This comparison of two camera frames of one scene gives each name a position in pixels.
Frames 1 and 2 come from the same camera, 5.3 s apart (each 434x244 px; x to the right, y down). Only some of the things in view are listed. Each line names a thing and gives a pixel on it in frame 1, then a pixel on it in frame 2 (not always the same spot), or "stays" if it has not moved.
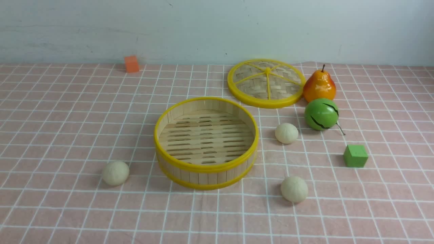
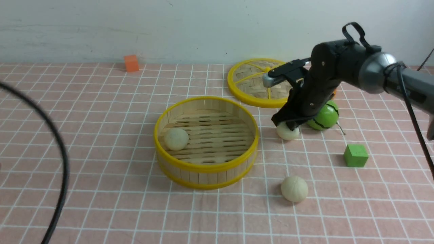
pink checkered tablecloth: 370,180 stays
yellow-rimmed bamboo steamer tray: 206,143 stays
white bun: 294,189 stays
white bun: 116,173 -> 176,139
